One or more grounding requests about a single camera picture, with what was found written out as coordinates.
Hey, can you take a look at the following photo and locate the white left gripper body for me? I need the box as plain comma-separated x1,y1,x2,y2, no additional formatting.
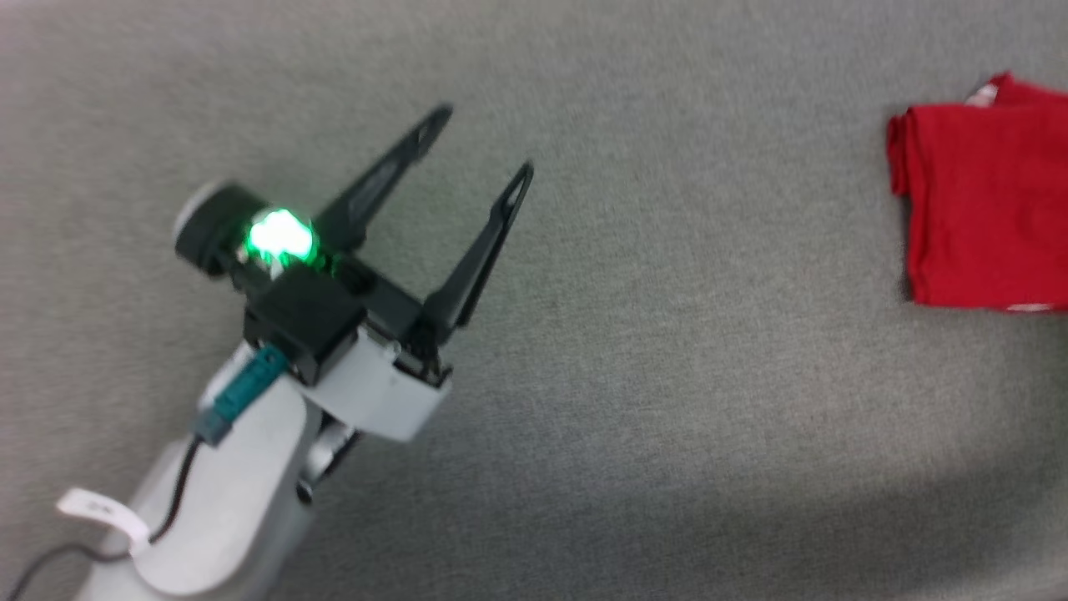
173,182,455,445

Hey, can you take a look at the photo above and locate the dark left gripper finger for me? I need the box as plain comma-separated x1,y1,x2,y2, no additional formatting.
420,160,536,349
315,103,456,253

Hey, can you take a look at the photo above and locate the red and white t-shirt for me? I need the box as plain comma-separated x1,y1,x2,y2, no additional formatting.
885,72,1068,315

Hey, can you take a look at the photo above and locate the teal cable connector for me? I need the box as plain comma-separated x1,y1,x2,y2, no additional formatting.
194,346,290,447

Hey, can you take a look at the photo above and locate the thin black camera cable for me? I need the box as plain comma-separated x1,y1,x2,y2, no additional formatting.
0,434,206,601

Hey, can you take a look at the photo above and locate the white cable label tag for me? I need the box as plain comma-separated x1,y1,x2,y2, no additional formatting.
55,487,152,558

